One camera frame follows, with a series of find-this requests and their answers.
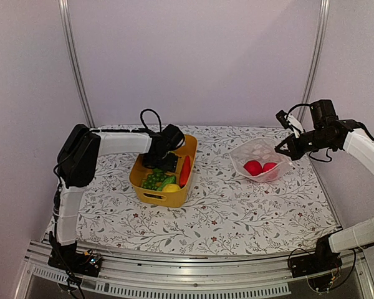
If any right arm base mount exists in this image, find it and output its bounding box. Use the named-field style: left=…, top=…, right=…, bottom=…
left=287, top=234, right=342, bottom=292

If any yellow toy lemon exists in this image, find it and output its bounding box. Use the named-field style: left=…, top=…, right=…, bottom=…
left=162, top=184, right=181, bottom=192

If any green toy apple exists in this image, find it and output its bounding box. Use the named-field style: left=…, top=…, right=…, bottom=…
left=153, top=168, right=164, bottom=174

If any front aluminium rail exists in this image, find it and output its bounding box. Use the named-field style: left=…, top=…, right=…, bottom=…
left=14, top=240, right=374, bottom=298

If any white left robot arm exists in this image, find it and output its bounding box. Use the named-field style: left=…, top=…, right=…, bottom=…
left=53, top=124, right=185, bottom=270

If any red toy chili pepper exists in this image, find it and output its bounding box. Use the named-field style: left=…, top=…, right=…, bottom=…
left=179, top=155, right=191, bottom=188

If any clear zip top bag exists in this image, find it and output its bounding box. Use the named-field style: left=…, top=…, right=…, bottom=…
left=229, top=137, right=292, bottom=183

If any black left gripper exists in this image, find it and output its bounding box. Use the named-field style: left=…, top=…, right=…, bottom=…
left=142, top=150, right=178, bottom=172

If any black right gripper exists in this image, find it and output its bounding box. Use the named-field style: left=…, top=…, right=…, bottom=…
left=275, top=128, right=335, bottom=161

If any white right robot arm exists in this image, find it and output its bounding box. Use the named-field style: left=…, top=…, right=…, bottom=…
left=275, top=99, right=374, bottom=272

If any right aluminium frame post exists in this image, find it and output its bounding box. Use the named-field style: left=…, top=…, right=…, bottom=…
left=299, top=0, right=331, bottom=110

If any green toy cucumber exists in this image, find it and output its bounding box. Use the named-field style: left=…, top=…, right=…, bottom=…
left=156, top=175, right=176, bottom=191

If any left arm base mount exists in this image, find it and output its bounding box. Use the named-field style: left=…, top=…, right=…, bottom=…
left=48, top=242, right=102, bottom=277

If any red toy tomato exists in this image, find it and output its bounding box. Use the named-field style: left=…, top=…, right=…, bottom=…
left=262, top=162, right=279, bottom=174

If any yellow plastic basket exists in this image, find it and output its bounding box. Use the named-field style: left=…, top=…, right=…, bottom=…
left=129, top=135, right=198, bottom=207

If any red toy apple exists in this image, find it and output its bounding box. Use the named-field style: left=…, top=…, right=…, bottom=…
left=244, top=160, right=262, bottom=176

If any floral tablecloth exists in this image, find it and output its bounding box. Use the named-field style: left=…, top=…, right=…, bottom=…
left=59, top=126, right=340, bottom=255

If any green toy grape bunch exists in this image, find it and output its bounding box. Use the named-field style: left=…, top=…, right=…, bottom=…
left=141, top=172, right=167, bottom=190

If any aluminium frame post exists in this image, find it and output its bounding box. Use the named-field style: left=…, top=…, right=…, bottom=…
left=58, top=0, right=96, bottom=128
left=299, top=0, right=331, bottom=110

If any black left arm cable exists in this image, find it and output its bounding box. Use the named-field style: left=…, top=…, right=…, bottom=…
left=139, top=108, right=163, bottom=135

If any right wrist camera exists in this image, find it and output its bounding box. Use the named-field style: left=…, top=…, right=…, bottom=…
left=276, top=110, right=305, bottom=138

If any left aluminium frame post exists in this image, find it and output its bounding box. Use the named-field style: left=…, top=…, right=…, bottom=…
left=58, top=0, right=96, bottom=128

